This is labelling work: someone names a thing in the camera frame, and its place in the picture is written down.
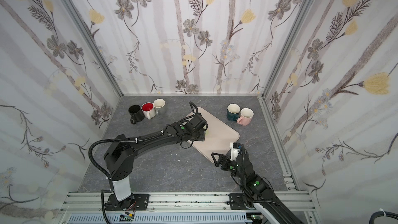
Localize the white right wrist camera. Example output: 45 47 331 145
230 143 246 164

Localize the pink mug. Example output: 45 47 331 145
237 108 254 126

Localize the beige rectangular tray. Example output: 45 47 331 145
193 107 240 163

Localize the white cream mug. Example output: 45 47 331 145
141 102 156 120

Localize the dark green mug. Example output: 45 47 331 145
227 104 240 122

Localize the black mug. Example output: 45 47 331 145
128 105 145 124

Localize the black corrugated cable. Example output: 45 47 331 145
368 211 398 224

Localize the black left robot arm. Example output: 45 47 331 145
88 101 208 224

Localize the grey mug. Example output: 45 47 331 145
153 99 166 115

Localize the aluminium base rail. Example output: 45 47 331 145
57 191 321 224

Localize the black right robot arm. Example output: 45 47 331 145
211 143 302 224

